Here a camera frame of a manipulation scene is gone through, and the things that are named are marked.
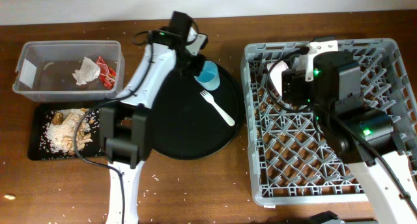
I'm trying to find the clear plastic waste bin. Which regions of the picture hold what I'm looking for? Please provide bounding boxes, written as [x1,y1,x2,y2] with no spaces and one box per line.
[12,40,125,102]

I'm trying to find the brown food scrap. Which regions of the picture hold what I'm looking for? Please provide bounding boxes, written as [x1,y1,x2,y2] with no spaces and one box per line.
[51,112,65,126]

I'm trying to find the round black serving tray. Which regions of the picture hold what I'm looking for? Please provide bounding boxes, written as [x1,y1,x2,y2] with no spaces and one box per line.
[149,66,244,160]

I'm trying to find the peanut on table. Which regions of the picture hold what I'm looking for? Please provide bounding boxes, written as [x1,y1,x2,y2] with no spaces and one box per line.
[4,194,16,200]

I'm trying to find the pink bowl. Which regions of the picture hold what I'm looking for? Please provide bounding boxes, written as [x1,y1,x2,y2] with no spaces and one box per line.
[266,61,289,96]

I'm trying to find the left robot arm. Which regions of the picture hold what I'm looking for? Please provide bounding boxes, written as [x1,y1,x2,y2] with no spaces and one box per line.
[99,11,208,223]

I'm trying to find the red candy wrapper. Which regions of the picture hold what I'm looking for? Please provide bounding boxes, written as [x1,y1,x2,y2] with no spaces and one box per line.
[96,56,116,90]

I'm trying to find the light blue plastic cup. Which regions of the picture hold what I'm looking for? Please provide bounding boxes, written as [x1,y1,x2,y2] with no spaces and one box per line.
[194,61,220,91]

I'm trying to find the black rectangular tray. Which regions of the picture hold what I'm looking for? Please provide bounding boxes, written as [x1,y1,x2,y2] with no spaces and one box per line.
[27,101,104,161]

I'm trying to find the white napkin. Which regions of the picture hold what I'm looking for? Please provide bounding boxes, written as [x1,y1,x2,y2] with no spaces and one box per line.
[72,57,100,85]

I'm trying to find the white plastic fork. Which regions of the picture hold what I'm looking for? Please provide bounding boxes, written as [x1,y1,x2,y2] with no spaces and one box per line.
[200,90,235,126]

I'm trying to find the rice and nut leftovers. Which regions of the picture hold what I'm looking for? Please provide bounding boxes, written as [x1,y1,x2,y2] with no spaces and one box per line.
[40,108,100,156]

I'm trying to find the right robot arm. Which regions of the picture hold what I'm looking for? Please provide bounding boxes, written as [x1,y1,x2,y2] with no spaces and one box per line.
[277,40,416,223]

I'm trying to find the grey dishwasher rack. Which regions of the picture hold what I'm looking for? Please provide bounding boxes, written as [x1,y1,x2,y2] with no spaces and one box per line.
[240,38,416,207]

